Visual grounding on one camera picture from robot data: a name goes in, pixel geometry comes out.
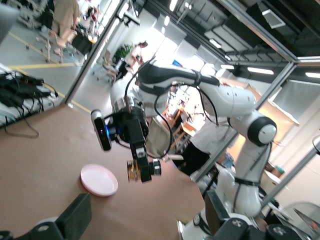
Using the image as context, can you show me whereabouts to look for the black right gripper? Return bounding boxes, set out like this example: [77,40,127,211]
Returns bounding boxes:
[109,107,153,184]

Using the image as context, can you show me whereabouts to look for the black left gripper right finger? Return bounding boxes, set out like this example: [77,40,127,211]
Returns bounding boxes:
[205,190,301,240]

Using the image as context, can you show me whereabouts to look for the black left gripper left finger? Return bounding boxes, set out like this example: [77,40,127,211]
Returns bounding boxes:
[0,192,93,240]

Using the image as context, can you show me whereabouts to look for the pink round plate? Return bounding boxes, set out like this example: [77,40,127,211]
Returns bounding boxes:
[79,163,119,198]

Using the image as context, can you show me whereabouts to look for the person white shirt black trousers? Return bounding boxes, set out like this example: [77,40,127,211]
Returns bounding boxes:
[179,117,235,177]

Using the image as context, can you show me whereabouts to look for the seated person light top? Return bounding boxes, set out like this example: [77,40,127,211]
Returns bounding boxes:
[128,41,149,74]

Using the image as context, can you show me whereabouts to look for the green potted plant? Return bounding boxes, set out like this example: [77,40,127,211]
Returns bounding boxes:
[115,43,135,61]

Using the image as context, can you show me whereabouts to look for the person in beige clothes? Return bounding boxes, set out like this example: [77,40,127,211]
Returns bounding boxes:
[51,0,81,59]

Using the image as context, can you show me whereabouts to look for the white ceiling vent grille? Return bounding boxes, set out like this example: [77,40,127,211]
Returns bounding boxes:
[261,8,286,29]

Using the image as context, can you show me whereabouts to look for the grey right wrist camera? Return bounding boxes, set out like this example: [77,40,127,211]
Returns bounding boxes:
[90,109,113,152]

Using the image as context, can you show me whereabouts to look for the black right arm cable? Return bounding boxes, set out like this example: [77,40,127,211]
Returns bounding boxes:
[124,74,219,159]

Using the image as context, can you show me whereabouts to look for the black cable pile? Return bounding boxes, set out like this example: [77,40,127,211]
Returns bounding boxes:
[0,70,60,139]

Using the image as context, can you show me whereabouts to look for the aluminium profile frame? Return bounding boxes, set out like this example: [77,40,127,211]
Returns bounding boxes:
[63,0,320,208]

